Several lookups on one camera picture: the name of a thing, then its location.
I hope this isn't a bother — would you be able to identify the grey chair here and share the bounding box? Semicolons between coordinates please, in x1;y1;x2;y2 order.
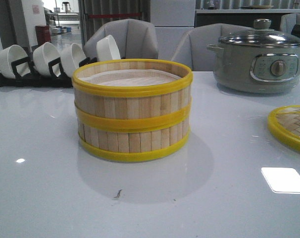
83;19;158;59
280;13;300;37
171;23;249;71

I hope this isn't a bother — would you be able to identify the grey chair left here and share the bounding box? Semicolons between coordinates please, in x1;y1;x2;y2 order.
83;19;158;59

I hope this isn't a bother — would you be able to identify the white bowl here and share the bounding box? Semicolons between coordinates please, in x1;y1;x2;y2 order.
60;43;86;77
33;42;60;77
0;45;28;79
96;35;121;61

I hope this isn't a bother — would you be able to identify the bamboo steamer tray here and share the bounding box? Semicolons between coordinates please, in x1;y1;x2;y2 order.
72;59;193;132
78;118;190;162

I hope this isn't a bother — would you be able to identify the white bowl far left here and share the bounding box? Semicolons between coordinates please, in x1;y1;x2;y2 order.
0;45;28;79

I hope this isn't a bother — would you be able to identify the glass pot lid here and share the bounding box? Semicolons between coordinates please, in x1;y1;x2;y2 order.
219;18;300;48

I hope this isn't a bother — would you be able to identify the dark counter shelf background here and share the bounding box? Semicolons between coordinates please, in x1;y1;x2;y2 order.
194;9;300;30

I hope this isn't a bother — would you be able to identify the grey chair far right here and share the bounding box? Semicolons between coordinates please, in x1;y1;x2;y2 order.
280;13;300;37

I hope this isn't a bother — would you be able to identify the red bin background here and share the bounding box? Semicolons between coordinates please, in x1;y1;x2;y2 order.
35;25;51;46

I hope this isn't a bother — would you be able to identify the grey chair centre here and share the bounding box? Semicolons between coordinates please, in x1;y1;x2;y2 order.
171;23;249;71

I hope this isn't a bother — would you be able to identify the black dish rack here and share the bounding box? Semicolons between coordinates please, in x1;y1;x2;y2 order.
0;51;98;88

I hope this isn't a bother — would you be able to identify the white cabinet background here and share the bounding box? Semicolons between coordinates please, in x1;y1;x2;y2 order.
150;0;196;60

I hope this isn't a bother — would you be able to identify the white bowl right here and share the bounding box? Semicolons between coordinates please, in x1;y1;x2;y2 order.
96;35;121;61

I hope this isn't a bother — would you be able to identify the grey electric cooking pot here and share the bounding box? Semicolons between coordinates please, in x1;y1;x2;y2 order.
207;43;300;94

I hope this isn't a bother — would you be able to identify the woven bamboo steamer lid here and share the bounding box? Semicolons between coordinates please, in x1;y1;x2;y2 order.
267;105;300;152

